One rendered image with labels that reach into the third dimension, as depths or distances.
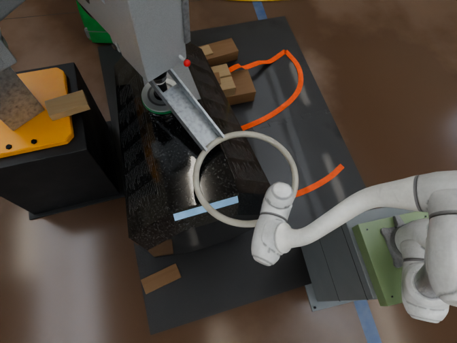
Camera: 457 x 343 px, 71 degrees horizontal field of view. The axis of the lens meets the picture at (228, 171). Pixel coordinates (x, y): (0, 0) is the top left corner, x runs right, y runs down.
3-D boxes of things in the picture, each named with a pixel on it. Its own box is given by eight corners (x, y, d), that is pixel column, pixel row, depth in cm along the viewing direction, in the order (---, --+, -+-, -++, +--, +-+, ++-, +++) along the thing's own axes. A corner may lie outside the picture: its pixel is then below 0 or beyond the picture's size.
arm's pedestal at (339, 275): (353, 224, 242) (419, 189, 168) (379, 295, 224) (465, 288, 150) (290, 238, 235) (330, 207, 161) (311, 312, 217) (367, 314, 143)
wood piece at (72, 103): (52, 121, 171) (48, 116, 166) (47, 106, 174) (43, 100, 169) (90, 109, 175) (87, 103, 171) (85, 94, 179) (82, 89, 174)
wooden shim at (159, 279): (146, 294, 212) (145, 294, 211) (141, 280, 215) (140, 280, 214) (181, 277, 218) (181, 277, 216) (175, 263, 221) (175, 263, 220)
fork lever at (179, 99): (109, 44, 154) (108, 38, 150) (142, 25, 160) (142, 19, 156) (198, 157, 156) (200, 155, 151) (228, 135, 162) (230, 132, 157)
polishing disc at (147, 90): (168, 73, 179) (167, 71, 177) (190, 99, 173) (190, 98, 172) (134, 90, 173) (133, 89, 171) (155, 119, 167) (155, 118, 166)
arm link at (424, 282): (444, 270, 134) (445, 327, 126) (400, 263, 141) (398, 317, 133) (513, 211, 70) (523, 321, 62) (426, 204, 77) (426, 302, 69)
